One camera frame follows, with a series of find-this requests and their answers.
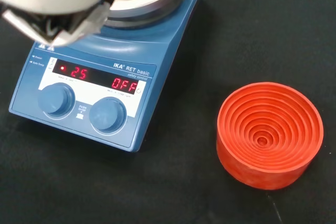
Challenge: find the blue base heater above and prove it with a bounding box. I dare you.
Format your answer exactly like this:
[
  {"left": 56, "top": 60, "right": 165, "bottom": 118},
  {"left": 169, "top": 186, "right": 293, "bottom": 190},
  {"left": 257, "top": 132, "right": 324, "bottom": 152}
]
[{"left": 8, "top": 0, "right": 211, "bottom": 153}]

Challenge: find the black bench cloth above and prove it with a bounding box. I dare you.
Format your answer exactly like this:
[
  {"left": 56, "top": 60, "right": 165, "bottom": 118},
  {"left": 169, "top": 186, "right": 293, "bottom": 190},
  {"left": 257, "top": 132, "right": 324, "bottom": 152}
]
[{"left": 0, "top": 0, "right": 336, "bottom": 224}]

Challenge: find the orange ribbed flask ring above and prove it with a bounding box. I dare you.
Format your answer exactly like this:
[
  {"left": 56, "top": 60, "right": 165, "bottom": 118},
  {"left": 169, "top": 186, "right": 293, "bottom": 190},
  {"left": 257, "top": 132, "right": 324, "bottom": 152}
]
[{"left": 216, "top": 81, "right": 324, "bottom": 191}]

